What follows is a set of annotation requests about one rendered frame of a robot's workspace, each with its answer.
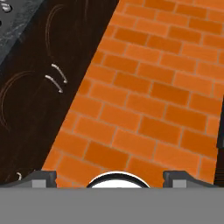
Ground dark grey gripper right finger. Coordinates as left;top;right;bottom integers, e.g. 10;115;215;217
162;170;219;189

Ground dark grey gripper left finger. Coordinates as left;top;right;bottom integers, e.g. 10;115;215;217
4;170;58;189

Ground round white black-rimmed object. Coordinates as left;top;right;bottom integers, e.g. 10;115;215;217
85;171;151;189

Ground dark cabinet side panel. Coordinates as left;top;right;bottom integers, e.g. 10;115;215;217
213;95;224;188

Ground dark wood cupboard door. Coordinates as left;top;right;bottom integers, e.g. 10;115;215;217
0;43;75;187
20;0;121;103

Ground small silver round object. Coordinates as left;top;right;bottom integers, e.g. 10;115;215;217
0;2;13;13

